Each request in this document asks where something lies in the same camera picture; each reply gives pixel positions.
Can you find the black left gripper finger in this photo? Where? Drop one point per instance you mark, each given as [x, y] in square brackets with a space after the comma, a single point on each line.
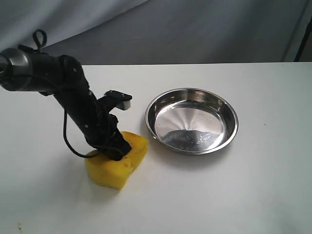
[121, 146]
[114, 153]

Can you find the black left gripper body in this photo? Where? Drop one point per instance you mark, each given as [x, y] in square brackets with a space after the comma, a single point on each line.
[83, 108]

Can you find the yellow sponge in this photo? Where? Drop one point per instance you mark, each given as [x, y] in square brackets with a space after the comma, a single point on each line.
[114, 174]

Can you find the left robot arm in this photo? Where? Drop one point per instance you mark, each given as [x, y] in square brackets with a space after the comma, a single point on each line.
[25, 69]

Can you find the round stainless steel dish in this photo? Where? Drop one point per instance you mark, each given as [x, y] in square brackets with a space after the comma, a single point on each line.
[191, 121]

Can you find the grey backdrop cloth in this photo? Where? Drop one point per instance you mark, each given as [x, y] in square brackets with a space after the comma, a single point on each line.
[119, 32]

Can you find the black backdrop stand pole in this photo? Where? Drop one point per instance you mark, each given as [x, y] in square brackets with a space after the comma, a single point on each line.
[303, 42]

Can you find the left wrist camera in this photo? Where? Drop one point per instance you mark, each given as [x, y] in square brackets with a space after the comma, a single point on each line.
[115, 99]

